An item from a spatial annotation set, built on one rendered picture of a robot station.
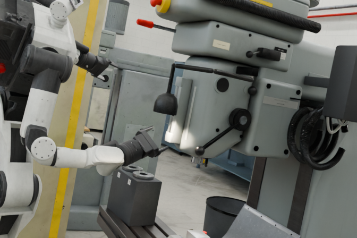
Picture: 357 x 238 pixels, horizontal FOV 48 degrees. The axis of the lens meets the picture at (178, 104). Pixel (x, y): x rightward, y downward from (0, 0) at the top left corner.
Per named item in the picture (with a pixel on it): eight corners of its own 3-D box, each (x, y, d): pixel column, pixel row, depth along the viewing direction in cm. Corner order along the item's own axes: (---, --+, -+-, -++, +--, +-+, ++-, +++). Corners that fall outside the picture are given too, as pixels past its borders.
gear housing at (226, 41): (205, 53, 117) (212, 18, 116) (168, 51, 138) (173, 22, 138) (290, 73, 133) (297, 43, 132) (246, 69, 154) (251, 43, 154)
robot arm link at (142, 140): (162, 149, 158) (140, 160, 150) (153, 161, 164) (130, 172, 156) (144, 124, 161) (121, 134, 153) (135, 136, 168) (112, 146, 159)
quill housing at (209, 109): (191, 160, 122) (211, 55, 120) (162, 144, 140) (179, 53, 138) (241, 164, 131) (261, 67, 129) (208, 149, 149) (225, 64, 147)
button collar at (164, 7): (162, 11, 119) (166, -10, 119) (154, 12, 125) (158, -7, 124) (168, 13, 120) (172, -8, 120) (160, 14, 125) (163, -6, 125)
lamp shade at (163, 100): (147, 109, 122) (151, 89, 122) (165, 111, 127) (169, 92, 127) (163, 114, 117) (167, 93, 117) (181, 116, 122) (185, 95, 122)
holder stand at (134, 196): (128, 226, 161) (137, 178, 160) (106, 206, 179) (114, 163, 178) (154, 225, 168) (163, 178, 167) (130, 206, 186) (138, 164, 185)
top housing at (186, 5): (185, 10, 111) (195, -48, 110) (147, 16, 134) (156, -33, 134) (307, 45, 134) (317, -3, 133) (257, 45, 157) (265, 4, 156)
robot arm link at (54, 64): (26, 86, 129) (36, 44, 130) (19, 85, 136) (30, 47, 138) (61, 94, 135) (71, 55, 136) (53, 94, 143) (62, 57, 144)
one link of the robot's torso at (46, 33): (-30, 101, 144) (1, 18, 127) (-24, 47, 167) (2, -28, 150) (52, 118, 160) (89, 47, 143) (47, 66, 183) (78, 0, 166)
